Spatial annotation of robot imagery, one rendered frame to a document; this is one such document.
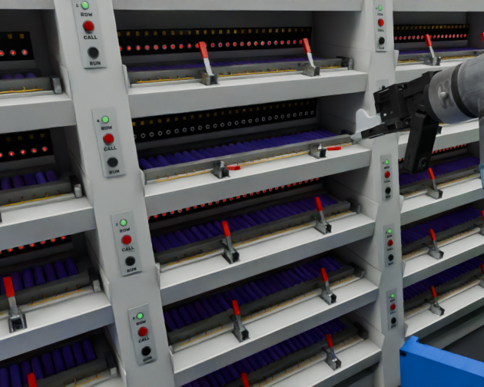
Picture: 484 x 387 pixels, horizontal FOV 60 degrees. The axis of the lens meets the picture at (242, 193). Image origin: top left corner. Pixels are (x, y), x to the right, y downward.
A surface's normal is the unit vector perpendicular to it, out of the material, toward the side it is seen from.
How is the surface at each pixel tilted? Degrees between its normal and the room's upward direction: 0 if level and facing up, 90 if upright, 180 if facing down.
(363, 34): 90
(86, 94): 90
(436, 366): 90
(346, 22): 90
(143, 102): 106
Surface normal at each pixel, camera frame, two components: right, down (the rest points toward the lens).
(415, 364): -0.69, 0.22
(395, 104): -0.87, 0.19
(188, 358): 0.03, -0.90
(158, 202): 0.51, 0.39
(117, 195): 0.49, 0.12
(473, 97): -0.70, 0.58
